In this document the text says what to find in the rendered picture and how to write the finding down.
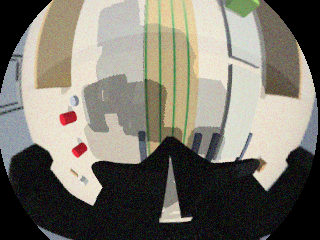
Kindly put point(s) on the red cylinder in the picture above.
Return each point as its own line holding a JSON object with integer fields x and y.
{"x": 67, "y": 118}
{"x": 79, "y": 149}

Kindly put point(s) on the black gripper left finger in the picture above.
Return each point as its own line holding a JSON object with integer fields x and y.
{"x": 149, "y": 176}

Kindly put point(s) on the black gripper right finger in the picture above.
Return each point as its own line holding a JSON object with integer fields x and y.
{"x": 194, "y": 175}

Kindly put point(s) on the tan open-top wooden tray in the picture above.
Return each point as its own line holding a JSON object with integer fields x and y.
{"x": 70, "y": 32}

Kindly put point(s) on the yellow strip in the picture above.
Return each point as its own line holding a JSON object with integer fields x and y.
{"x": 170, "y": 88}

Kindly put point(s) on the small brown cube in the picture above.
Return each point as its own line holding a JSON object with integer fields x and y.
{"x": 261, "y": 165}

